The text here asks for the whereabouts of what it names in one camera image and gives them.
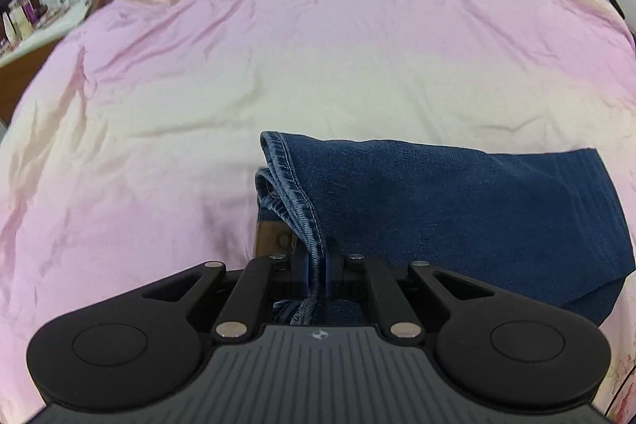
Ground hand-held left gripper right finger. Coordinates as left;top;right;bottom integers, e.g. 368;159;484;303
325;254;495;338

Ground white bottle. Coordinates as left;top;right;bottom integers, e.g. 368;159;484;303
2;14;19;46

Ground wooden nightstand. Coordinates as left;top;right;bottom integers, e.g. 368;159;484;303
0;2;91;128

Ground blue denim pants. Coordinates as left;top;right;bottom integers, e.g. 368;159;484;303
253;131;636;329

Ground pink bed blanket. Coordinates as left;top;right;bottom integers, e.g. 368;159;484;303
0;0;636;424

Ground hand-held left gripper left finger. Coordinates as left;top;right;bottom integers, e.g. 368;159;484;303
142;254;313;338

